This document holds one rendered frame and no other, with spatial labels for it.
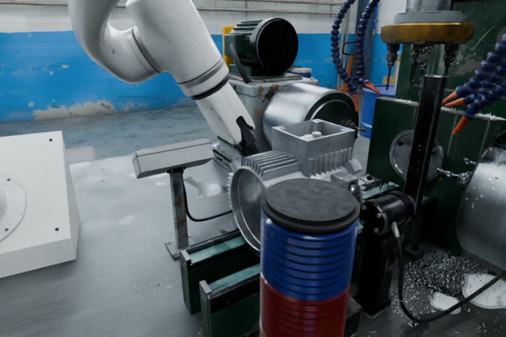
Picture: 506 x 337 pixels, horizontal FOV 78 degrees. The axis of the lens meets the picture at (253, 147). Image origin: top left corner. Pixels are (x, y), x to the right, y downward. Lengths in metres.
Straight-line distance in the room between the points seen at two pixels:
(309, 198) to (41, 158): 0.84
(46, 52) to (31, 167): 5.17
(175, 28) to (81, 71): 5.61
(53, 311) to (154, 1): 0.61
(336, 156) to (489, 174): 0.23
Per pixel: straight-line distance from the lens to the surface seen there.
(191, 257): 0.64
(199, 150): 0.73
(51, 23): 6.06
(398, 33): 0.74
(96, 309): 0.77
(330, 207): 0.19
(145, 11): 0.47
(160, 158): 0.71
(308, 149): 0.54
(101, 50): 0.46
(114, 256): 0.88
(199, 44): 0.48
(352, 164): 0.61
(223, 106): 0.50
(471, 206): 0.63
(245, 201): 0.66
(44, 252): 0.90
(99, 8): 0.41
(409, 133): 0.91
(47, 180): 0.94
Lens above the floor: 1.31
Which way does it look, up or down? 20 degrees down
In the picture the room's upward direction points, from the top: straight up
